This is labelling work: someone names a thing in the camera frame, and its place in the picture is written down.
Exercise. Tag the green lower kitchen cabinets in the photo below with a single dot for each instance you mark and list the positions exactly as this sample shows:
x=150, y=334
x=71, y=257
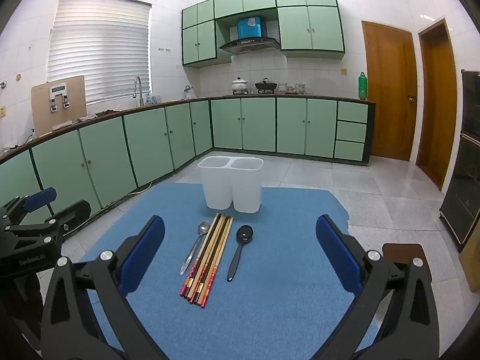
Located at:
x=258, y=123

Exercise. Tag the green upper kitchen cabinets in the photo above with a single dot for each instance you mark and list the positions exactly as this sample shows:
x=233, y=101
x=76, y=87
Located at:
x=300, y=26

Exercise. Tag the metal spoon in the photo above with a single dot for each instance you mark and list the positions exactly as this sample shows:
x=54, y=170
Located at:
x=204, y=227

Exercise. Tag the dark cloth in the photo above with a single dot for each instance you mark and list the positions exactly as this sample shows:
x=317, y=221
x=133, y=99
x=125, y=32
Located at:
x=107, y=113

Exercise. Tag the metal faucet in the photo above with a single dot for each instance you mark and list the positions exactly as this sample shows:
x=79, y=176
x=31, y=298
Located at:
x=139, y=90

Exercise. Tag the range hood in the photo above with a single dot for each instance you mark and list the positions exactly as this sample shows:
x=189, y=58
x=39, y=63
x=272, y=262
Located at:
x=249, y=41

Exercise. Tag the clear plastic bottle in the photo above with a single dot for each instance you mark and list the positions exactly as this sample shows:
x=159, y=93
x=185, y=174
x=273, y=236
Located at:
x=153, y=99

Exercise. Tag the black wok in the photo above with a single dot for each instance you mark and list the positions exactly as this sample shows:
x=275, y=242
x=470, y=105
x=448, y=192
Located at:
x=266, y=85

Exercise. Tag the black plastic spoon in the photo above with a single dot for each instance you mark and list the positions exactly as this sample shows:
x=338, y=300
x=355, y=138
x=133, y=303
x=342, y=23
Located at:
x=245, y=234

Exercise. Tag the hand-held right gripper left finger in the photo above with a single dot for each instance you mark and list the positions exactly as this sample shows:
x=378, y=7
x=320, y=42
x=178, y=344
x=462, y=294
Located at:
x=144, y=255

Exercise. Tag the green bottle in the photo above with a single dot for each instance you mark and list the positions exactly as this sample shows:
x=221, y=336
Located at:
x=363, y=88

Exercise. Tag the black chopstick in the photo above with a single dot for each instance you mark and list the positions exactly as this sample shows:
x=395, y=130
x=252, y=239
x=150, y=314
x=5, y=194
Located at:
x=208, y=255

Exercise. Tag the blue mat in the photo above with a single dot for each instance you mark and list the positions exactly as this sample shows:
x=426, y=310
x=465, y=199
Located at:
x=281, y=270

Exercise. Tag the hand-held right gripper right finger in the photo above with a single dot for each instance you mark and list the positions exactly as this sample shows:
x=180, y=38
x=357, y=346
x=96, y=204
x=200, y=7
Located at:
x=337, y=255

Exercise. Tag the white cooking pot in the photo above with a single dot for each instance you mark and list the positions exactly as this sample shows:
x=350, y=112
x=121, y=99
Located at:
x=240, y=85

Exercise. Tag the white double utensil holder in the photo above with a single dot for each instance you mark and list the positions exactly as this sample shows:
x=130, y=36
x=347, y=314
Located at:
x=219, y=187

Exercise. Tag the green kitchen cabinets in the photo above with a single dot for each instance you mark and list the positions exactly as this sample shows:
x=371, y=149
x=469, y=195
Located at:
x=258, y=123
x=300, y=26

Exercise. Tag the glass jar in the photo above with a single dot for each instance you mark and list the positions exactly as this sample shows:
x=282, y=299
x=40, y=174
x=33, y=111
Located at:
x=299, y=88

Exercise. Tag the black glass-door cabinet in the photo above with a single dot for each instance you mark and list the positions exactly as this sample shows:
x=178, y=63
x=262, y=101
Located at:
x=463, y=165

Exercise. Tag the white device on board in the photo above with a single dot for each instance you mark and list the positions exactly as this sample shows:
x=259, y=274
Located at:
x=59, y=95

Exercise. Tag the metal kettle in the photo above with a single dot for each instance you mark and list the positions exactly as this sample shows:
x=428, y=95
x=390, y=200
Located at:
x=188, y=93

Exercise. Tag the cardboard box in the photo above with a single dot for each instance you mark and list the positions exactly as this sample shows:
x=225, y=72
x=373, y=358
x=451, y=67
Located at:
x=471, y=266

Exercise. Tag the white window blind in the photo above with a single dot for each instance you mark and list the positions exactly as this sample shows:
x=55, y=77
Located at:
x=97, y=48

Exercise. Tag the brown wooden panel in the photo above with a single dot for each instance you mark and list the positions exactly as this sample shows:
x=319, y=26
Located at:
x=401, y=251

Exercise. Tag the plain wooden door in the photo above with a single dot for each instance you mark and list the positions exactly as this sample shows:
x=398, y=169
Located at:
x=438, y=108

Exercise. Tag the cardboard board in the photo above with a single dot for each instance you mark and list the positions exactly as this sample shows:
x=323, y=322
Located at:
x=41, y=108

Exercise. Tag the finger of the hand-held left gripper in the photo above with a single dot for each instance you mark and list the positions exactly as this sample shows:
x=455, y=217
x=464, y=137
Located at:
x=39, y=198
x=73, y=213

